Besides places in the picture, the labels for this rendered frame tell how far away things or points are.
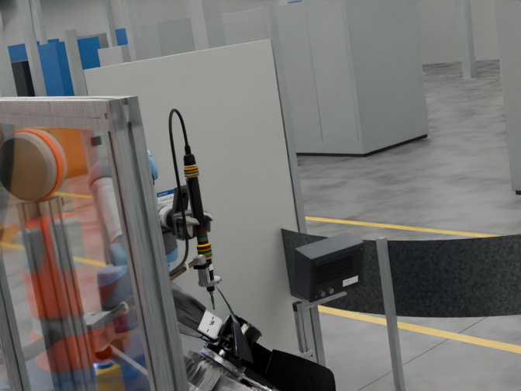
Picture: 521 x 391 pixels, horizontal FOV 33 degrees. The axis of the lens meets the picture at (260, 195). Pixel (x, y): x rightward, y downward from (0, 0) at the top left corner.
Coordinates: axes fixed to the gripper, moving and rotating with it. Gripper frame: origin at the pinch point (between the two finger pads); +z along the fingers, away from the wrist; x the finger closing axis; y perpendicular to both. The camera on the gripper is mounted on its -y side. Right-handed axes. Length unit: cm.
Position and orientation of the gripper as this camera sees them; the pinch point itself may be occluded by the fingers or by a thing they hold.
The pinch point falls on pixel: (202, 219)
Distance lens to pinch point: 266.4
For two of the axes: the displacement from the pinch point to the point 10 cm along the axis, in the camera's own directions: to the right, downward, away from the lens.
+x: -8.4, 2.3, -5.0
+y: 1.5, 9.7, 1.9
